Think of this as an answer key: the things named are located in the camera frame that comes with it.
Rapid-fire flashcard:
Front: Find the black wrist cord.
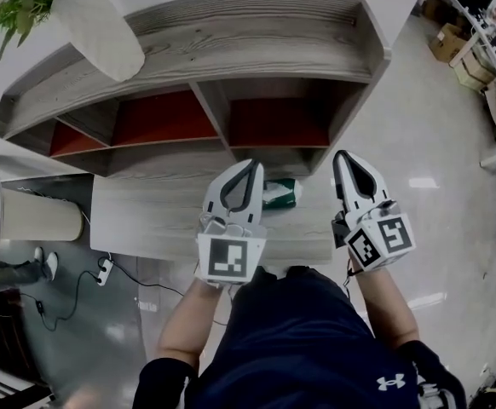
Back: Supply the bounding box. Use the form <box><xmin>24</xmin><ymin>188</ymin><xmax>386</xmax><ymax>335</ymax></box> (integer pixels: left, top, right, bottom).
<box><xmin>343</xmin><ymin>256</ymin><xmax>365</xmax><ymax>290</ymax></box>

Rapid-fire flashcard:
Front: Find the wooden shelf unit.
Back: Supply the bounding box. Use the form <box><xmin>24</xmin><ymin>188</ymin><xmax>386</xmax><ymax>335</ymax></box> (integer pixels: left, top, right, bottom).
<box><xmin>0</xmin><ymin>0</ymin><xmax>392</xmax><ymax>181</ymax></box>

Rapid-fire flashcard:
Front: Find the black power cable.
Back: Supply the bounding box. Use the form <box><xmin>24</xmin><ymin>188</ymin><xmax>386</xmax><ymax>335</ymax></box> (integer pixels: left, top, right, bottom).
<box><xmin>20</xmin><ymin>270</ymin><xmax>104</xmax><ymax>332</ymax></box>

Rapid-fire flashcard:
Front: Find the pale storage box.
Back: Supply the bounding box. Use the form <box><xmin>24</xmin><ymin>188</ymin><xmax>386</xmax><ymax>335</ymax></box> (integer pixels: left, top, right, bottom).
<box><xmin>454</xmin><ymin>51</ymin><xmax>496</xmax><ymax>91</ymax></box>

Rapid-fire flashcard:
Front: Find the white vase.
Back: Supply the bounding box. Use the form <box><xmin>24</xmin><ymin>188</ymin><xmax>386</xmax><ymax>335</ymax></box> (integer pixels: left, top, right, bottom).
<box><xmin>51</xmin><ymin>0</ymin><xmax>146</xmax><ymax>83</ymax></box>

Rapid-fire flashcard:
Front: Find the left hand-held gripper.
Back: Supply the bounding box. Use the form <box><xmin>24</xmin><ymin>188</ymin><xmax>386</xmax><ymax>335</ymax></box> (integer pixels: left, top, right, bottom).
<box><xmin>194</xmin><ymin>158</ymin><xmax>269</xmax><ymax>289</ymax></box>

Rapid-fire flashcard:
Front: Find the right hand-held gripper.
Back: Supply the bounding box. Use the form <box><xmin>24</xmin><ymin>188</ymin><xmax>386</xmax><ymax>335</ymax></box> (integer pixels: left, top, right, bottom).
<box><xmin>331</xmin><ymin>150</ymin><xmax>417</xmax><ymax>273</ymax></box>

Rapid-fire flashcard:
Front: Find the green and white packet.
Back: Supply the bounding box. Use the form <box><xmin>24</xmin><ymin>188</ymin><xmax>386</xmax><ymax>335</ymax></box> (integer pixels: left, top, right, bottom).
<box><xmin>261</xmin><ymin>177</ymin><xmax>303</xmax><ymax>210</ymax></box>

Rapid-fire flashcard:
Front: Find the thin white cable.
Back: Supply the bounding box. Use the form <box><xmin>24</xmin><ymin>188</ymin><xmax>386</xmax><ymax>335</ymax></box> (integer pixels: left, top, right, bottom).
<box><xmin>15</xmin><ymin>187</ymin><xmax>92</xmax><ymax>226</ymax></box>

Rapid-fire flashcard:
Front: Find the brown cardboard box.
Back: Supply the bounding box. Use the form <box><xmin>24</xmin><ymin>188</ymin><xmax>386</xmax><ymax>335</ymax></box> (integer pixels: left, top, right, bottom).
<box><xmin>420</xmin><ymin>0</ymin><xmax>445</xmax><ymax>19</ymax></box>
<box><xmin>429</xmin><ymin>23</ymin><xmax>470</xmax><ymax>63</ymax></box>

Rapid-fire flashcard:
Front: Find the thin black floor cable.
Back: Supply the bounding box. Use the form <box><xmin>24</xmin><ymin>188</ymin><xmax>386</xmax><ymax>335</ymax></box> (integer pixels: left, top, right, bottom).
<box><xmin>111</xmin><ymin>262</ymin><xmax>185</xmax><ymax>298</ymax></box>

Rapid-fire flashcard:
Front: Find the white round pedestal table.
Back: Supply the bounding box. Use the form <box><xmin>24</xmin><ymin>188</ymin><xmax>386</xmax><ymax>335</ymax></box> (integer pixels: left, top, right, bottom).
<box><xmin>0</xmin><ymin>155</ymin><xmax>85</xmax><ymax>255</ymax></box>

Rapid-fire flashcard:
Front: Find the grey waist-worn device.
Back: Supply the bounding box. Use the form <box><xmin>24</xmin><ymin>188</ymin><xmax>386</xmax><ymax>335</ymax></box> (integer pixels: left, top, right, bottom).
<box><xmin>416</xmin><ymin>381</ymin><xmax>456</xmax><ymax>409</ymax></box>

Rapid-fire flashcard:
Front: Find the white power strip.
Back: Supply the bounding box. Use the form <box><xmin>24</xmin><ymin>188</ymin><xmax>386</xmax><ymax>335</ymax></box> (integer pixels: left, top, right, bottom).
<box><xmin>96</xmin><ymin>258</ymin><xmax>113</xmax><ymax>287</ymax></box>

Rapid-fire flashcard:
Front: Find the person's left forearm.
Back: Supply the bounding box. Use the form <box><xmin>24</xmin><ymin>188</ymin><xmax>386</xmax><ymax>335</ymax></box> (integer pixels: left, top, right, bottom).
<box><xmin>156</xmin><ymin>277</ymin><xmax>232</xmax><ymax>368</ymax></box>

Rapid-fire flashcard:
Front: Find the person's right forearm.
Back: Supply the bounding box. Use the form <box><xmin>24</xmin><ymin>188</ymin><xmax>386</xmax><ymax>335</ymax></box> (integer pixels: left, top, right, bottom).
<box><xmin>354</xmin><ymin>265</ymin><xmax>420</xmax><ymax>353</ymax></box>

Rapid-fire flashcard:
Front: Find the green plant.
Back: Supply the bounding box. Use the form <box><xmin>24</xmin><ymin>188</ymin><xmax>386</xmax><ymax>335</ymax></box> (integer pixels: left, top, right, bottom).
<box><xmin>0</xmin><ymin>0</ymin><xmax>66</xmax><ymax>61</ymax></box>

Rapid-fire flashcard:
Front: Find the person's navy shirt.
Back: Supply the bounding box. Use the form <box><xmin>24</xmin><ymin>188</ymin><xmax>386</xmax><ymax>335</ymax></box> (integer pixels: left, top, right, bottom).
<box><xmin>132</xmin><ymin>265</ymin><xmax>469</xmax><ymax>409</ymax></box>

